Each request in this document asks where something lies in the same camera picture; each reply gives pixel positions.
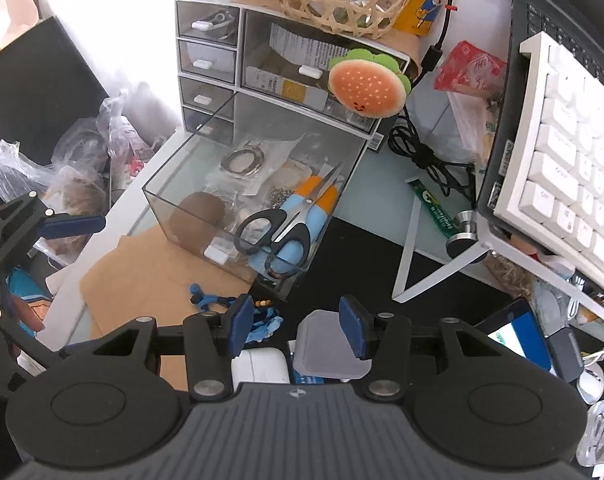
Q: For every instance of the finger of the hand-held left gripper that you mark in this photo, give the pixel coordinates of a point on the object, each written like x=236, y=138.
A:
x=74, y=225
x=27, y=342

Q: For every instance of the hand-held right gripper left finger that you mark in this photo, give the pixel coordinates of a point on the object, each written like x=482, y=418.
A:
x=242, y=322

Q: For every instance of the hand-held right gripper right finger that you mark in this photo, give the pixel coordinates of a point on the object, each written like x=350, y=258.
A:
x=354, y=327

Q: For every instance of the wide clear plastic drawer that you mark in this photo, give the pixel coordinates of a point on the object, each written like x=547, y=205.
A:
x=202, y=160

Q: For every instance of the small clear drawer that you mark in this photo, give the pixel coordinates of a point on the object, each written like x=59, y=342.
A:
x=204, y=57
x=197, y=122
x=202, y=92
x=207, y=17

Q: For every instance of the white drawer organizer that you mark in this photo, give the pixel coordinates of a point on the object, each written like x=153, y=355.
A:
x=239, y=50

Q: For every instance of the tall clear plastic drawer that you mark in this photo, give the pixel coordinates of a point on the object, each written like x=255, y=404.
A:
x=282, y=55

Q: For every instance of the grey square pad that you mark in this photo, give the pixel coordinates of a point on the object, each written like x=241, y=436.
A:
x=322, y=345

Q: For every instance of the orange blue cloth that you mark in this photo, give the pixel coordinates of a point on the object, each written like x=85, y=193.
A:
x=27, y=305

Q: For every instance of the white earbuds case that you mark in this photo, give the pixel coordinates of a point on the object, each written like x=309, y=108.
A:
x=259, y=365

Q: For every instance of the white laptop stand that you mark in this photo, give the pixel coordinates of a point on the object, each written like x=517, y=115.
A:
x=407, y=270

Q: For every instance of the clear plastic bag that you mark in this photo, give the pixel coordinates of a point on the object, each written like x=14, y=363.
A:
x=12, y=170
x=107, y=135

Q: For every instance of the brown cardboard sheet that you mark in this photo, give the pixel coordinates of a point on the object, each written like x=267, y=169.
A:
x=147, y=280

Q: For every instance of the brown round pad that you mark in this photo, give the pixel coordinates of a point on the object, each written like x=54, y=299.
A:
x=197, y=217

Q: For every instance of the black panel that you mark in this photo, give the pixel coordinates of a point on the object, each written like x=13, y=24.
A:
x=37, y=90

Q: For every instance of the green tube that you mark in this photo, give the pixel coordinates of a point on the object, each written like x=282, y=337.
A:
x=434, y=210

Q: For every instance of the round metal holder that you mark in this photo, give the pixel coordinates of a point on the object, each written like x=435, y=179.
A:
x=467, y=232

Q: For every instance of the brown fluffy item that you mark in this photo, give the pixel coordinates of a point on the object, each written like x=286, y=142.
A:
x=507, y=275

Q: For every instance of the black smartphone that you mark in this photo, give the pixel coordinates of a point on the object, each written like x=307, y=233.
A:
x=517, y=335

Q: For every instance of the clear plastic pouch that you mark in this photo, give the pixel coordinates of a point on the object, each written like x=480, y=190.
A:
x=277, y=155

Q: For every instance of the dark grey pouch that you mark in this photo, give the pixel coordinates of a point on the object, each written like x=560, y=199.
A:
x=567, y=355

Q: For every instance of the yellow label box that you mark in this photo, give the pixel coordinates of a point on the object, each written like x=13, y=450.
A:
x=292, y=87

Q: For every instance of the white round object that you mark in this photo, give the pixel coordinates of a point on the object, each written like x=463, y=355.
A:
x=589, y=385

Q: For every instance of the hamburger plush toy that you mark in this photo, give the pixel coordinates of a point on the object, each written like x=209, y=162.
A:
x=367, y=85

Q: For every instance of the white mechanical keyboard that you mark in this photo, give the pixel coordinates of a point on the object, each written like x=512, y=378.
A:
x=562, y=170

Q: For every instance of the clear plastic clip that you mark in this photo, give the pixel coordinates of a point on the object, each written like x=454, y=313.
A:
x=602, y=432

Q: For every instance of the white printed packet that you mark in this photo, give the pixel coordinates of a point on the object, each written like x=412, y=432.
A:
x=307, y=47

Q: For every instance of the red snack packet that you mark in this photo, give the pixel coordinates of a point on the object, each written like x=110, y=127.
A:
x=472, y=67

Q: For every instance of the woven bamboo basket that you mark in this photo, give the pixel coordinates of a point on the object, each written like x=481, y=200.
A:
x=332, y=5

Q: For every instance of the black laptop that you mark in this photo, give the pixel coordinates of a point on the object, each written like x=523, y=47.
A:
x=547, y=5

